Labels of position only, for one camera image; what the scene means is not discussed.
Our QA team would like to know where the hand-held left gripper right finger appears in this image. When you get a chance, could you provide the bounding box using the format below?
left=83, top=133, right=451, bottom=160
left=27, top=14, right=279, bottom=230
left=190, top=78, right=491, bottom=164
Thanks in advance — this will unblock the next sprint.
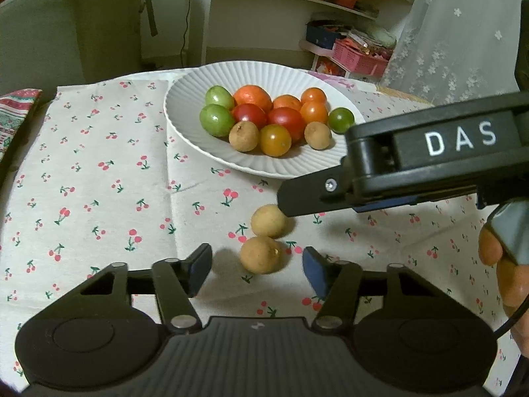
left=303, top=246, right=432, bottom=333

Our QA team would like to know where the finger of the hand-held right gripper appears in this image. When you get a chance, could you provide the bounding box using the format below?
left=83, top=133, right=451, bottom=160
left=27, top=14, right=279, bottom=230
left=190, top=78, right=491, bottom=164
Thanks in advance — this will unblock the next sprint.
left=354, top=197, right=418, bottom=214
left=278, top=162, right=355, bottom=218

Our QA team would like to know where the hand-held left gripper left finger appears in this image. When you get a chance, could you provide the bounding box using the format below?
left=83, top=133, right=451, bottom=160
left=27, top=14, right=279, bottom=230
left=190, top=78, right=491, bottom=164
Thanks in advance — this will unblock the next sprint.
left=78, top=243, right=213, bottom=335

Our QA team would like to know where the tan longan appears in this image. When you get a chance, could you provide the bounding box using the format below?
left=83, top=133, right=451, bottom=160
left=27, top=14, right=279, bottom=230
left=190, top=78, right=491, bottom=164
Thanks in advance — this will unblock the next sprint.
left=304, top=121, right=333, bottom=150
left=240, top=236, right=286, bottom=274
left=251, top=204, right=288, bottom=239
left=228, top=121, right=260, bottom=152

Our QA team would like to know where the orange tomato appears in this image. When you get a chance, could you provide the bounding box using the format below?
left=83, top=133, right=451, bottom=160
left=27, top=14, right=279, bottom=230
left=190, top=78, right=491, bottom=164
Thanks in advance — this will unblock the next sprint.
left=300, top=101, right=329, bottom=127
left=260, top=124, right=292, bottom=157
left=300, top=87, right=328, bottom=105

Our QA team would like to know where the green tomato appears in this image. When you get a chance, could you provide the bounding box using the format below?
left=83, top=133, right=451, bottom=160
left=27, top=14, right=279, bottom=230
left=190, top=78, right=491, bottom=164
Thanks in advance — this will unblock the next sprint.
left=328, top=108, right=356, bottom=134
left=205, top=85, right=235, bottom=110
left=199, top=104, right=235, bottom=136

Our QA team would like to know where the white ribbed plate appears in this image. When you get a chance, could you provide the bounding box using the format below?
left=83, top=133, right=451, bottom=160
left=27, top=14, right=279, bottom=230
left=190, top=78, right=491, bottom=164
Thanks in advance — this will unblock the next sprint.
left=163, top=62, right=366, bottom=179

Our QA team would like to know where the person's right hand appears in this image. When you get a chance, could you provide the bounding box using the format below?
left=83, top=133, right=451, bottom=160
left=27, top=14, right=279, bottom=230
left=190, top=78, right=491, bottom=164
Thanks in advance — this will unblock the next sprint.
left=478, top=227, right=529, bottom=358

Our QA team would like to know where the red tomato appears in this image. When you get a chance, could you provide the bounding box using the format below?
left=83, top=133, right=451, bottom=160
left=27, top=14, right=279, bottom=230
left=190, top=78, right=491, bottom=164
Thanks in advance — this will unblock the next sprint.
left=231, top=103, right=268, bottom=130
left=268, top=107, right=306, bottom=141

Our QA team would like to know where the woven straw mat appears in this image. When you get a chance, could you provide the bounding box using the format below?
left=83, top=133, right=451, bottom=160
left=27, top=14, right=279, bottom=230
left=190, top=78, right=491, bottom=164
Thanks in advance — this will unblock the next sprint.
left=374, top=85, right=434, bottom=106

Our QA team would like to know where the orange tangerine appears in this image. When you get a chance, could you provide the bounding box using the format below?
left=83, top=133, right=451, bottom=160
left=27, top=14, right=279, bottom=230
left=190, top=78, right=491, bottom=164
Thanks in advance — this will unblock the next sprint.
left=272, top=94, right=302, bottom=111
left=232, top=85, right=273, bottom=112

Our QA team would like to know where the pink plastic basket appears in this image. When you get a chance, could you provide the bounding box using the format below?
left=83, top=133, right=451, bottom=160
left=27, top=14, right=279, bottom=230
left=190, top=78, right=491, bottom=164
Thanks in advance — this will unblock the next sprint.
left=333, top=38, right=391, bottom=77

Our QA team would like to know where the cherry print tablecloth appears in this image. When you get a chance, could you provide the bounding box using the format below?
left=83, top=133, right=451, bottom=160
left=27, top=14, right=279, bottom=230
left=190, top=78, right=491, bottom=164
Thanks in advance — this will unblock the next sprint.
left=0, top=68, right=517, bottom=389

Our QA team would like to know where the white lace curtain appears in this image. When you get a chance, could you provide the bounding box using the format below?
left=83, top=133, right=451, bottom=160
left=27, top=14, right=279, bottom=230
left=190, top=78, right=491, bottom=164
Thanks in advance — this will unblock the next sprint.
left=378, top=0, right=523, bottom=106

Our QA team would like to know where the blue storage box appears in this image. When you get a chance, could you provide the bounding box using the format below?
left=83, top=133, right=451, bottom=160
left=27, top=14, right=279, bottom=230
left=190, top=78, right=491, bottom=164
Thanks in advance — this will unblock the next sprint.
left=306, top=22, right=346, bottom=49

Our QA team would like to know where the white shelf unit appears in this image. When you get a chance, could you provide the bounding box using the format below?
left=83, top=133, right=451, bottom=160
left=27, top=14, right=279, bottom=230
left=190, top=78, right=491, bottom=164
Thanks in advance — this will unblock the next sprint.
left=194, top=0, right=422, bottom=71

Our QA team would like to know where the pink striped pillow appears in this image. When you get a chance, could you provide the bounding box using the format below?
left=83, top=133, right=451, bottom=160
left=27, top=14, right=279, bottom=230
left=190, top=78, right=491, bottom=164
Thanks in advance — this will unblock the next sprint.
left=0, top=88, right=43, bottom=166

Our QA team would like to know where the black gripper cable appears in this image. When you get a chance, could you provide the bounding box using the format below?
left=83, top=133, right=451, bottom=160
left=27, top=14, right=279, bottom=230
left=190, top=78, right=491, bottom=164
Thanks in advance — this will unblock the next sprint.
left=494, top=298, right=529, bottom=340

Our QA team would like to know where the black wall cable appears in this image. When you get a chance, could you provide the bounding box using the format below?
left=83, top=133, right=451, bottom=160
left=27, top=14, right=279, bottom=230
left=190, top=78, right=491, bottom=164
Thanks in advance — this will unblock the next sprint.
left=179, top=0, right=194, bottom=67

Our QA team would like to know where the grey cloth strap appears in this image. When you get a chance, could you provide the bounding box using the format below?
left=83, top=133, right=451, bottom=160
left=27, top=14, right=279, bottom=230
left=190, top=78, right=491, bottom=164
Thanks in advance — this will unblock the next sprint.
left=126, top=0, right=160, bottom=38

